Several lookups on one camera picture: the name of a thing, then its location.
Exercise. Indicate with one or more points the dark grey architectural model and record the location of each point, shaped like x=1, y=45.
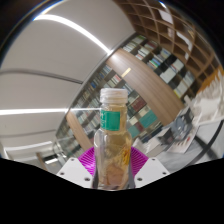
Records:
x=181, y=130

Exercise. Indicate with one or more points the wooden cubby shelf unit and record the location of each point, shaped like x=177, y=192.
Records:
x=180, y=30

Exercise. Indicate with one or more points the beige architectural model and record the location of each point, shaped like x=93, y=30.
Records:
x=150, y=146

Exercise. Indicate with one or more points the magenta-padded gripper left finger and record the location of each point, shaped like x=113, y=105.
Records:
x=73, y=171

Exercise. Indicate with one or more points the book-filled wall shelf unit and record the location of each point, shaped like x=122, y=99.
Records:
x=150, y=110

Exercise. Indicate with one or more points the straight ceiling light strip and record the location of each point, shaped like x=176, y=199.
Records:
x=73, y=28

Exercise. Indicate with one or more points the clear plastic bottle green label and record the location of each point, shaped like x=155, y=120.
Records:
x=112, y=150

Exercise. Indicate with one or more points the curved ceiling light strip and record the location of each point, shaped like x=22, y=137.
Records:
x=33, y=111

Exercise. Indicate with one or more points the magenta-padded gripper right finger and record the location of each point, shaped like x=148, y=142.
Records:
x=151, y=171

